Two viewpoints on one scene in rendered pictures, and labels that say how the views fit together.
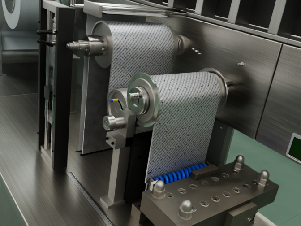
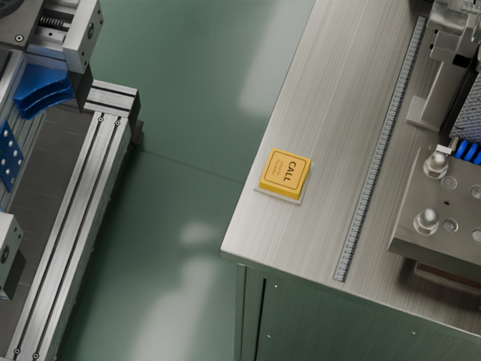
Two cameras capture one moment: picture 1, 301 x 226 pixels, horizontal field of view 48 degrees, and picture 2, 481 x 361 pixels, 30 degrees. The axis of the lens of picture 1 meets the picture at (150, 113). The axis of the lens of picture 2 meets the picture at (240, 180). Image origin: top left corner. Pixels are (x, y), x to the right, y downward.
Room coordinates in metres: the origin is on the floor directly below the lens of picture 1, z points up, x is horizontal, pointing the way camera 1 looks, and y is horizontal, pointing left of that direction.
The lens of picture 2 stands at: (0.16, -0.41, 2.27)
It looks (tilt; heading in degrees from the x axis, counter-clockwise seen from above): 65 degrees down; 58
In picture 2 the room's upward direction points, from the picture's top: 2 degrees clockwise
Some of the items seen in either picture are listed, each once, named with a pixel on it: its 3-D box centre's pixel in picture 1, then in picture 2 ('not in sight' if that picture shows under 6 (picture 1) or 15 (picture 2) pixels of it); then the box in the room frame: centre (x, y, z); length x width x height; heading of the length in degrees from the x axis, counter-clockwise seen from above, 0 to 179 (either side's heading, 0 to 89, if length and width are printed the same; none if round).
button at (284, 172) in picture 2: not in sight; (285, 172); (0.57, 0.10, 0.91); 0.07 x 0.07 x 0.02; 40
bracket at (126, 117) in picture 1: (116, 159); (443, 68); (0.84, 0.08, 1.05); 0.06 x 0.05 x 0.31; 130
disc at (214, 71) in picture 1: (208, 91); not in sight; (1.00, -0.17, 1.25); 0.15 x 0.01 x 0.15; 40
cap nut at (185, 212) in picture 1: (186, 208); (428, 218); (0.67, -0.12, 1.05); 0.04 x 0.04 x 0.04
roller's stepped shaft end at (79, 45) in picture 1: (76, 45); not in sight; (0.98, 0.25, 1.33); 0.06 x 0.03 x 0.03; 130
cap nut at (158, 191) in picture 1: (159, 188); (437, 162); (0.74, -0.05, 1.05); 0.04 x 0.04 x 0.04
